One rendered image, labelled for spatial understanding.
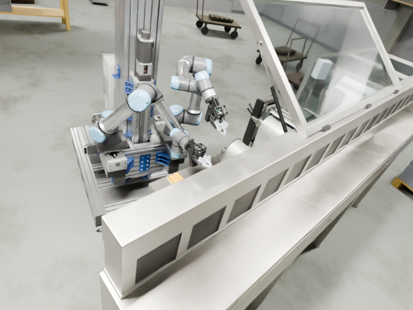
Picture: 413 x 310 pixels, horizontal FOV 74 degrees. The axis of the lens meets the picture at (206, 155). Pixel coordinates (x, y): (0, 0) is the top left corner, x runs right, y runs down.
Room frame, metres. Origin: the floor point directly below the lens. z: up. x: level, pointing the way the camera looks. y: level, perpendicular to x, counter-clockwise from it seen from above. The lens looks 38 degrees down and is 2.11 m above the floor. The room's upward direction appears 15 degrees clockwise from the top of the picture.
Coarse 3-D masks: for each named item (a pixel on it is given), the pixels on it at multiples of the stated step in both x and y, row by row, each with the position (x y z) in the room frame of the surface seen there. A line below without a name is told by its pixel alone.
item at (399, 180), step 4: (412, 160) 3.15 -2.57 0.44; (412, 164) 3.12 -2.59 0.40; (408, 168) 3.13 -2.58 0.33; (412, 168) 3.10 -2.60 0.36; (404, 172) 3.13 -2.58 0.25; (408, 172) 3.10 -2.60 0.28; (412, 172) 3.07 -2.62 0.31; (400, 176) 3.13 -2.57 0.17; (404, 176) 3.10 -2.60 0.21; (408, 176) 3.08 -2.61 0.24; (412, 176) 3.05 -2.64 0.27; (396, 180) 3.13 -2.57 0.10; (400, 180) 3.10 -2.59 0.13; (404, 180) 3.08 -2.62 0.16; (408, 180) 3.05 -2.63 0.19; (412, 180) 3.02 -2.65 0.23; (392, 184) 3.14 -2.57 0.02; (396, 184) 3.11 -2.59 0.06; (400, 184) 3.08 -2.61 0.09; (404, 184) 3.05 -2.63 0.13; (408, 184) 3.03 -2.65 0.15; (412, 184) 3.00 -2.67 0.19; (396, 188) 3.08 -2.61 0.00; (412, 188) 2.97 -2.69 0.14
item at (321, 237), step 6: (372, 186) 2.51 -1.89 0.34; (366, 192) 2.47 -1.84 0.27; (360, 198) 2.48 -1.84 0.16; (354, 204) 2.49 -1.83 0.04; (342, 216) 1.76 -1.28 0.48; (336, 222) 1.75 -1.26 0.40; (330, 228) 1.75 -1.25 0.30; (324, 234) 1.76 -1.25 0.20; (318, 240) 1.76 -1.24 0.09; (318, 246) 1.75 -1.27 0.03; (276, 282) 0.93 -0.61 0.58; (270, 288) 0.93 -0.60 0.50; (264, 294) 0.94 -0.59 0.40; (258, 300) 0.94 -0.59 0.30; (252, 306) 0.95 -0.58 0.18; (258, 306) 0.93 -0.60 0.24
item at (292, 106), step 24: (240, 0) 1.09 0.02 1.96; (264, 0) 1.17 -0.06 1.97; (288, 0) 1.29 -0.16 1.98; (312, 0) 1.45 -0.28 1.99; (336, 0) 1.65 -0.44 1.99; (264, 48) 0.99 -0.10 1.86; (384, 48) 1.79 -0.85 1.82; (288, 96) 0.89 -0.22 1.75; (384, 96) 1.43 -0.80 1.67; (336, 120) 1.00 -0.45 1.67
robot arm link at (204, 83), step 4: (200, 72) 1.43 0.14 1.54; (204, 72) 1.43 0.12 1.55; (196, 76) 1.42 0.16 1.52; (200, 76) 1.41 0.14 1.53; (204, 76) 1.41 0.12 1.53; (208, 76) 1.43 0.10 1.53; (196, 80) 1.42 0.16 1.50; (200, 80) 1.40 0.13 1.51; (204, 80) 1.40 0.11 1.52; (208, 80) 1.41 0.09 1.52; (200, 84) 1.39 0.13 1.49; (204, 84) 1.39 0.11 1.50; (208, 84) 1.39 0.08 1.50; (212, 84) 1.42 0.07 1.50; (200, 88) 1.39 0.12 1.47; (204, 88) 1.38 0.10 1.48; (208, 88) 1.38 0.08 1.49; (212, 88) 1.39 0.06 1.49
